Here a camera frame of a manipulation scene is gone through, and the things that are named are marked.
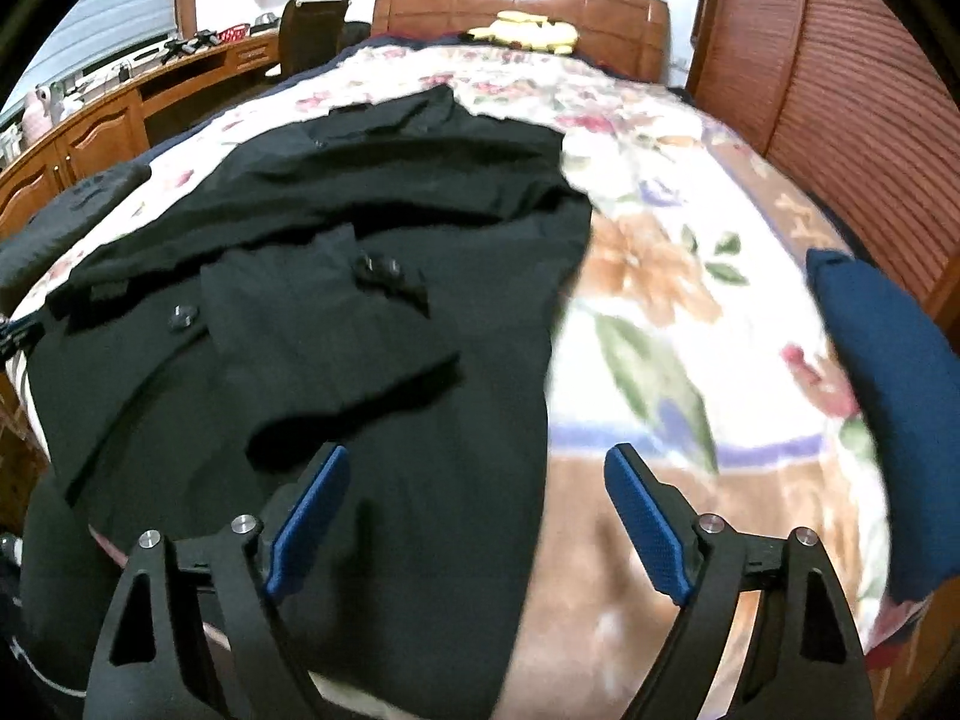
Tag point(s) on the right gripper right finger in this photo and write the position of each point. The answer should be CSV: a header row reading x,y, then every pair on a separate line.
x,y
804,658

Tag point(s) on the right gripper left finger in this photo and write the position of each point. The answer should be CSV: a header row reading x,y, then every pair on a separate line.
x,y
153,659

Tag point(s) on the black coat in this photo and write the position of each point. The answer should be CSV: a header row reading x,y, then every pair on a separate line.
x,y
386,278

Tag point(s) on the folded navy blue garment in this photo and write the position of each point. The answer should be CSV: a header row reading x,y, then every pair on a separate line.
x,y
905,378

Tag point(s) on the floral bed blanket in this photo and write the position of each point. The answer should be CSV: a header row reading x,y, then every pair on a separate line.
x,y
688,332

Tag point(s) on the folded dark grey garment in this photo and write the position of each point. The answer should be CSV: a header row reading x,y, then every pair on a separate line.
x,y
28,254

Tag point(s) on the wooden desk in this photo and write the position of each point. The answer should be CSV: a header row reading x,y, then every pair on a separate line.
x,y
132,119

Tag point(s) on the wooden louvered wardrobe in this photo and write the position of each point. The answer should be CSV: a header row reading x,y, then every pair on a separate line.
x,y
837,94

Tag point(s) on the red basket on desk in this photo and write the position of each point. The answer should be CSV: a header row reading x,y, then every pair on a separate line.
x,y
233,34

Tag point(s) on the wooden bed headboard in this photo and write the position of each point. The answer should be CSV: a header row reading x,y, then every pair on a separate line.
x,y
626,36

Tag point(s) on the dark brown chair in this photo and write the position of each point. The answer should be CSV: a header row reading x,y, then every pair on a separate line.
x,y
313,32

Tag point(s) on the yellow plush toy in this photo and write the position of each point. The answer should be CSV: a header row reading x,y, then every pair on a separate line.
x,y
529,32

